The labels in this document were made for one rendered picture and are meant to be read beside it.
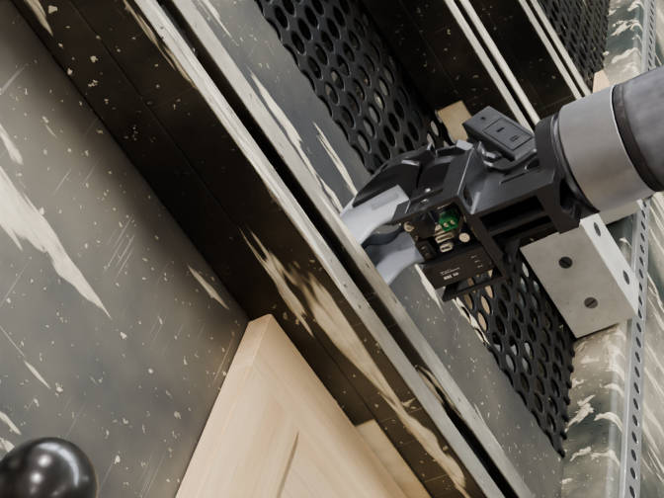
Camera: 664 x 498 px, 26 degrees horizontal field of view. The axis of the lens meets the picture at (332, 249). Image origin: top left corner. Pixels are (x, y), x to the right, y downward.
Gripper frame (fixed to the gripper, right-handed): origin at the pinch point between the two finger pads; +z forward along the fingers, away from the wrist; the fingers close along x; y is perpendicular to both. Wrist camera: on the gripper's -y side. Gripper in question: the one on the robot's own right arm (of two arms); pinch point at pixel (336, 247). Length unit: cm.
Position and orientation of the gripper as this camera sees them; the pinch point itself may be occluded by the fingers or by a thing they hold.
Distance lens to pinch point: 105.4
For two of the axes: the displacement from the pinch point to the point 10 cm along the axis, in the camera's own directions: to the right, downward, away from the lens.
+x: 5.3, 7.6, 3.7
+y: -2.4, 5.5, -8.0
